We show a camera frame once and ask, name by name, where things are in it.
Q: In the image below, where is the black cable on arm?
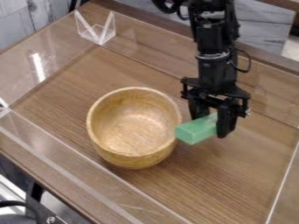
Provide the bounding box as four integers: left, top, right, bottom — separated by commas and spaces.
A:
228, 46, 252, 74

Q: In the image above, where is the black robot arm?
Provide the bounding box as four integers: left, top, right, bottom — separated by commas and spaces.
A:
151, 0, 249, 138

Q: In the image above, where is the brown wooden bowl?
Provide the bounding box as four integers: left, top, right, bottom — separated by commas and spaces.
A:
87, 87, 183, 170

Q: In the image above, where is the clear acrylic corner bracket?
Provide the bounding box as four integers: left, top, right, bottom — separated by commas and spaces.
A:
73, 10, 116, 46

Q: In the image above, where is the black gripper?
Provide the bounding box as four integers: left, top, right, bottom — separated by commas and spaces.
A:
181, 52, 249, 138

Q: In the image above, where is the clear acrylic tray wall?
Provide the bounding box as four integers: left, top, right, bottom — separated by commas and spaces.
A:
0, 107, 191, 224

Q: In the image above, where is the green rectangular block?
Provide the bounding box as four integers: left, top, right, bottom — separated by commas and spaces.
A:
175, 113, 217, 145

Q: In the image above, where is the black table leg frame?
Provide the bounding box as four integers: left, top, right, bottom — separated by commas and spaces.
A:
0, 181, 68, 224

